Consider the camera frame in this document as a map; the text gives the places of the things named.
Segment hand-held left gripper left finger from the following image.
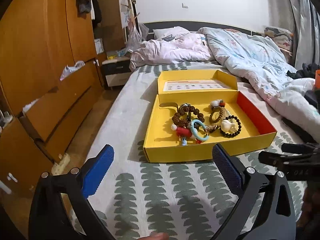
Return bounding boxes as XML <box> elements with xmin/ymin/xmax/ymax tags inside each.
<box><xmin>29</xmin><ymin>144</ymin><xmax>118</xmax><ymax>240</ymax></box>

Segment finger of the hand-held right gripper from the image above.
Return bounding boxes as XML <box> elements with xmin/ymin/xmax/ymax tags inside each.
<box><xmin>281</xmin><ymin>142</ymin><xmax>320</xmax><ymax>157</ymax></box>
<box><xmin>258</xmin><ymin>151</ymin><xmax>320</xmax><ymax>180</ymax></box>

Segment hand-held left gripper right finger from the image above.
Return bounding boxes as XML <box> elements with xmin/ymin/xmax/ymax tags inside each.
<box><xmin>212</xmin><ymin>144</ymin><xmax>297</xmax><ymax>240</ymax></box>

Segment black bead bracelet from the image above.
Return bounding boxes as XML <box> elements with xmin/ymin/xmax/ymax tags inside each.
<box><xmin>219</xmin><ymin>115</ymin><xmax>243</xmax><ymax>138</ymax></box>

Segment beige plush hair tie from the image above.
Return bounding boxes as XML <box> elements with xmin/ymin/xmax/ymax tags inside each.
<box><xmin>220</xmin><ymin>119</ymin><xmax>237</xmax><ymax>132</ymax></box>

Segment light blue hair tie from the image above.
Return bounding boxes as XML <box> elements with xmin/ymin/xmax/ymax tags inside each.
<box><xmin>190</xmin><ymin>119</ymin><xmax>210</xmax><ymax>142</ymax></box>

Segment gold spiral hair tie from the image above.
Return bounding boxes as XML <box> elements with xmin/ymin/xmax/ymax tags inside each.
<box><xmin>209</xmin><ymin>110</ymin><xmax>225</xmax><ymax>124</ymax></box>

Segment santa hat hair clip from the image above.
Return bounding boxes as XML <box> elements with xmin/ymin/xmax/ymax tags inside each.
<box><xmin>171</xmin><ymin>124</ymin><xmax>194</xmax><ymax>140</ymax></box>

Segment plush clear spiral hair tie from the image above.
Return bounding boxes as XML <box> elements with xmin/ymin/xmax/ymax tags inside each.
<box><xmin>209</xmin><ymin>99</ymin><xmax>233</xmax><ymax>117</ymax></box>

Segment brown bead bracelet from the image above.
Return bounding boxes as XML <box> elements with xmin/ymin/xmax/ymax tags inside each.
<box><xmin>172</xmin><ymin>104</ymin><xmax>205</xmax><ymax>132</ymax></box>

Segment yellow cardboard box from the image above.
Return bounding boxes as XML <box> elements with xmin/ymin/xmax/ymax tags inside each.
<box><xmin>143</xmin><ymin>69</ymin><xmax>277</xmax><ymax>163</ymax></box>

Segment person's left hand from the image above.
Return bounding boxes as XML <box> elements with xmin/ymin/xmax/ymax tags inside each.
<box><xmin>147</xmin><ymin>232</ymin><xmax>170</xmax><ymax>240</ymax></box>

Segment green patterned bedspread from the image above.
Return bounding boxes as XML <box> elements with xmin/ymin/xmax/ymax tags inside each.
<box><xmin>70</xmin><ymin>62</ymin><xmax>308</xmax><ymax>240</ymax></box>

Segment black clothes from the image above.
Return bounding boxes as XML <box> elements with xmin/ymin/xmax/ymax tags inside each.
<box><xmin>287</xmin><ymin>62</ymin><xmax>320</xmax><ymax>79</ymax></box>

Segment white tube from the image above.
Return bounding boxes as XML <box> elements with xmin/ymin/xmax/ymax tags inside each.
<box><xmin>0</xmin><ymin>180</ymin><xmax>12</xmax><ymax>195</ymax></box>

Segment white cloth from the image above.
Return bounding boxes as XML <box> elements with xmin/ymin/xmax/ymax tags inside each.
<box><xmin>22</xmin><ymin>99</ymin><xmax>39</xmax><ymax>114</ymax></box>

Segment dark nightstand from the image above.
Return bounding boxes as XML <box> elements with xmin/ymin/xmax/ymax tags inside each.
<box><xmin>102</xmin><ymin>57</ymin><xmax>132</xmax><ymax>88</ymax></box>

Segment white plastic bag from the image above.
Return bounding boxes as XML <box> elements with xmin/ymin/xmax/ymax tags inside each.
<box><xmin>60</xmin><ymin>60</ymin><xmax>86</xmax><ymax>80</ymax></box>

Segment light blue quilt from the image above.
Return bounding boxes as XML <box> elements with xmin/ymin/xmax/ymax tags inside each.
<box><xmin>197</xmin><ymin>27</ymin><xmax>320</xmax><ymax>120</ymax></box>

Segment patterned pillow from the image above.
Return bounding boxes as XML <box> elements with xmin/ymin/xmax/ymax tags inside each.
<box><xmin>264</xmin><ymin>26</ymin><xmax>294</xmax><ymax>55</ymax></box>

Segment white storage box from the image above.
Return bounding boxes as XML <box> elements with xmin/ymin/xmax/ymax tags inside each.
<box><xmin>94</xmin><ymin>38</ymin><xmax>104</xmax><ymax>54</ymax></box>

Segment pink quilt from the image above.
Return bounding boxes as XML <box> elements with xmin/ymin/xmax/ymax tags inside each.
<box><xmin>129</xmin><ymin>31</ymin><xmax>215</xmax><ymax>72</ymax></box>

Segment grey sheer curtain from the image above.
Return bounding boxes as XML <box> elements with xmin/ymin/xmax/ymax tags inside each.
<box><xmin>260</xmin><ymin>0</ymin><xmax>320</xmax><ymax>65</ymax></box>

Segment clear hanging plastic bag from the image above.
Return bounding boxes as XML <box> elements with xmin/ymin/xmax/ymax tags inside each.
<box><xmin>125</xmin><ymin>24</ymin><xmax>149</xmax><ymax>53</ymax></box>

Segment wooden wardrobe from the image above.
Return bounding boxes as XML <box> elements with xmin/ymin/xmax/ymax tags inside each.
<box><xmin>0</xmin><ymin>0</ymin><xmax>130</xmax><ymax>205</ymax></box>

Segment white pillow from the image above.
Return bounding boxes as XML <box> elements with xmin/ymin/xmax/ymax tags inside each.
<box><xmin>153</xmin><ymin>26</ymin><xmax>190</xmax><ymax>40</ymax></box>

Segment dark headboard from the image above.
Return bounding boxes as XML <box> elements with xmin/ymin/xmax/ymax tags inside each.
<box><xmin>141</xmin><ymin>21</ymin><xmax>265</xmax><ymax>42</ymax></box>

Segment black hanging garment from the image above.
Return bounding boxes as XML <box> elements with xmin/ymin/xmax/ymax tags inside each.
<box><xmin>91</xmin><ymin>0</ymin><xmax>103</xmax><ymax>27</ymax></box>

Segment wooden rack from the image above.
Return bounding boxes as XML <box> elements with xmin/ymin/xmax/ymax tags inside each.
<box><xmin>117</xmin><ymin>0</ymin><xmax>140</xmax><ymax>34</ymax></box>

